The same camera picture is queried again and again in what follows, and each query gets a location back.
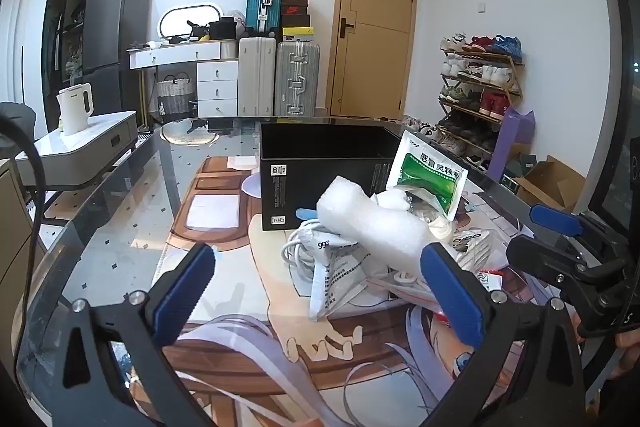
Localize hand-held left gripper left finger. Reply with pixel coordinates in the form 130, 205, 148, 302
60, 243, 218, 427

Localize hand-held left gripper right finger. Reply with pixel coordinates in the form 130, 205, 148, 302
420, 243, 601, 427

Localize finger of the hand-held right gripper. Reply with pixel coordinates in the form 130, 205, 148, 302
505, 234, 593, 295
529, 204, 588, 238

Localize cream rope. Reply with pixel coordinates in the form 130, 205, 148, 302
422, 204, 472, 259

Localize white grey printed pouch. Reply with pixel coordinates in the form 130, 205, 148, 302
307, 227, 416, 323

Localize white foam piece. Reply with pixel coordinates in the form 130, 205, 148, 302
316, 175, 441, 275

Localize white cable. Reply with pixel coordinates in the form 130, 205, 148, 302
281, 219, 332, 266

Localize green white medicine packet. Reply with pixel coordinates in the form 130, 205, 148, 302
387, 130, 469, 222

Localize black cardboard box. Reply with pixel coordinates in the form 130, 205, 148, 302
259, 122, 418, 232

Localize person's right hand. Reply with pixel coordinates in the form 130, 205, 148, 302
612, 329, 640, 380

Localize open brown cardboard box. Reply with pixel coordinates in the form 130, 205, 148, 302
515, 155, 586, 212

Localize small white red packet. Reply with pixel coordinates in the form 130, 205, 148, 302
472, 268, 506, 293

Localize purple yoga mat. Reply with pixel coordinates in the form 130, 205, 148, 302
487, 107, 536, 180

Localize printed cartoon table mat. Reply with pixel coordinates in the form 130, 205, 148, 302
120, 154, 601, 427

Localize wooden shoe rack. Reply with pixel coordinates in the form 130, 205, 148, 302
437, 47, 526, 162

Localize rows of shoes on rack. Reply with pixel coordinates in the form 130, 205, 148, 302
439, 33, 523, 168

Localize pile of shoes on floor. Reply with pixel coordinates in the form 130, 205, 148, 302
402, 114, 441, 140

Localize white round rug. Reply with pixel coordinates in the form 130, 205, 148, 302
162, 119, 221, 146

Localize grey side cabinet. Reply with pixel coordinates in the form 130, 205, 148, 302
12, 110, 138, 188

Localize beige cabinet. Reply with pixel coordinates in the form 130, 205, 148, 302
0, 159, 46, 308

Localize grey woven basket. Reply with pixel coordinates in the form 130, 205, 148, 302
156, 74, 197, 115

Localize white electric kettle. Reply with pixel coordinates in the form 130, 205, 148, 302
56, 83, 94, 136

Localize white vanity desk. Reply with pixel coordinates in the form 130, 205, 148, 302
129, 41, 238, 118

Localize tan wooden door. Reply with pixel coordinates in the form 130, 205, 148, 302
326, 0, 419, 118

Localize white suitcase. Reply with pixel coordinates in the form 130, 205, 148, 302
238, 37, 277, 118

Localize silver suitcase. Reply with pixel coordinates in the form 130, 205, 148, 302
274, 41, 321, 118

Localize dark grey fridge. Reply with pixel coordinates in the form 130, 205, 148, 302
80, 0, 152, 122

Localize black hat box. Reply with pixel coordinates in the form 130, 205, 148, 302
209, 18, 238, 42

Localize oval vanity mirror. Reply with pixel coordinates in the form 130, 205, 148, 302
158, 2, 224, 42

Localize grey plush toy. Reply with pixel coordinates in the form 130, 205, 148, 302
222, 9, 248, 38

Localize black metal frame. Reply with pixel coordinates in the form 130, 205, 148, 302
590, 0, 640, 233

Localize thick black cable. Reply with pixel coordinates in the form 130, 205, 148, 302
0, 112, 48, 408

